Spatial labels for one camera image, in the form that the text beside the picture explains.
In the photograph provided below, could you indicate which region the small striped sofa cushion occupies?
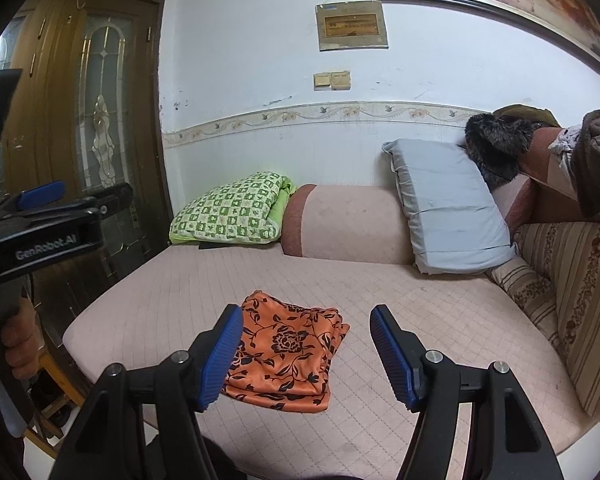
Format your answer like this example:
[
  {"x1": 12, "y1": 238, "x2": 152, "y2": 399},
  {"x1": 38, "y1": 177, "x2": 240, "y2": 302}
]
[{"x1": 485, "y1": 255, "x2": 561, "y2": 356}]

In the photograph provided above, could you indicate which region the pink sofa armrest bolster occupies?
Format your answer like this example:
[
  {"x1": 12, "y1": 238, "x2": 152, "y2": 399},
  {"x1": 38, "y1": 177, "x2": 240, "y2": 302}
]
[{"x1": 280, "y1": 184, "x2": 416, "y2": 266}]

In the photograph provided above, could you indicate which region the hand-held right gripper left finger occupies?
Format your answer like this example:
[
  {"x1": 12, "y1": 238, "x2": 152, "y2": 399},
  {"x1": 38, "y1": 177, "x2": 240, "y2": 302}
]
[{"x1": 52, "y1": 304, "x2": 244, "y2": 480}]

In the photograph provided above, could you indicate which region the wall light switch plate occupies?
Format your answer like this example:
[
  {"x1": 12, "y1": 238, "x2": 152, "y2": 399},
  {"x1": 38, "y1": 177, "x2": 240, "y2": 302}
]
[{"x1": 313, "y1": 71, "x2": 352, "y2": 92}]

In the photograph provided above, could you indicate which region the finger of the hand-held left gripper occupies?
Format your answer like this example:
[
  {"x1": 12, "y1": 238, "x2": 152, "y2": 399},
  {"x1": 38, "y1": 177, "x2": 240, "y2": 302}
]
[
  {"x1": 65, "y1": 182, "x2": 134, "y2": 221},
  {"x1": 0, "y1": 181, "x2": 67, "y2": 221}
]

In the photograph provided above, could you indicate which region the white patterned cloth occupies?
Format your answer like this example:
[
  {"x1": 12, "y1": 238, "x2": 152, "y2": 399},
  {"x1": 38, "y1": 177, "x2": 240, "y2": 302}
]
[{"x1": 550, "y1": 125, "x2": 581, "y2": 155}]

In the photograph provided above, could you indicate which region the large striped sofa backrest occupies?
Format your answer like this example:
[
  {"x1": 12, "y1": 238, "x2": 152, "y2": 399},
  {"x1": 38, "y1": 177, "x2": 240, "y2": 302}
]
[{"x1": 514, "y1": 220, "x2": 600, "y2": 423}]

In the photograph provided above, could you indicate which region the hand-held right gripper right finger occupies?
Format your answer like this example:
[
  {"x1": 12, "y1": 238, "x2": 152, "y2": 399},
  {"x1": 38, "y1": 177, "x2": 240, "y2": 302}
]
[{"x1": 370, "y1": 304, "x2": 563, "y2": 480}]

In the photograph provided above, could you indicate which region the green checkered pillow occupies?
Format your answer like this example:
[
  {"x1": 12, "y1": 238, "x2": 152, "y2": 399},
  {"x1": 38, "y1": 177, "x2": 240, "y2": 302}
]
[{"x1": 169, "y1": 171, "x2": 297, "y2": 246}]

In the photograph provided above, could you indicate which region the wooden door with glass panel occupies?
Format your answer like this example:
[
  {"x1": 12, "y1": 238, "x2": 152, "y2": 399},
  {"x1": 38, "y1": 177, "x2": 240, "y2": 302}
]
[{"x1": 0, "y1": 0, "x2": 176, "y2": 396}]

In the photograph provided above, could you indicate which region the orange floral blouse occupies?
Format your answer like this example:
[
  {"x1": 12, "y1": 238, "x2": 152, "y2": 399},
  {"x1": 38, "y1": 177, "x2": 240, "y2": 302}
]
[{"x1": 220, "y1": 290, "x2": 351, "y2": 415}]

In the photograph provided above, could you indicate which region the wall electrical panel box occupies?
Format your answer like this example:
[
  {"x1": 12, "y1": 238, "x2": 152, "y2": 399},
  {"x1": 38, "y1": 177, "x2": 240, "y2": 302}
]
[{"x1": 315, "y1": 1, "x2": 388, "y2": 52}]

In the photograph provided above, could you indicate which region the person's left hand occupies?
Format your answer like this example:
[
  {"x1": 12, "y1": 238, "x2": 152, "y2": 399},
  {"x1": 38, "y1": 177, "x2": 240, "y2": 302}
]
[{"x1": 0, "y1": 296, "x2": 43, "y2": 376}]

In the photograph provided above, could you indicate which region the grey pillow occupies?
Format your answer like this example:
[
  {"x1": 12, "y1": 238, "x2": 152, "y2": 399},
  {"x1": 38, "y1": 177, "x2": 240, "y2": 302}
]
[{"x1": 382, "y1": 139, "x2": 518, "y2": 275}]

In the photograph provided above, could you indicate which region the wooden stool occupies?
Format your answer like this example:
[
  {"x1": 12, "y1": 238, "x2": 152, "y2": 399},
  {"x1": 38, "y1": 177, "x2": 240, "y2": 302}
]
[{"x1": 24, "y1": 347, "x2": 86, "y2": 446}]

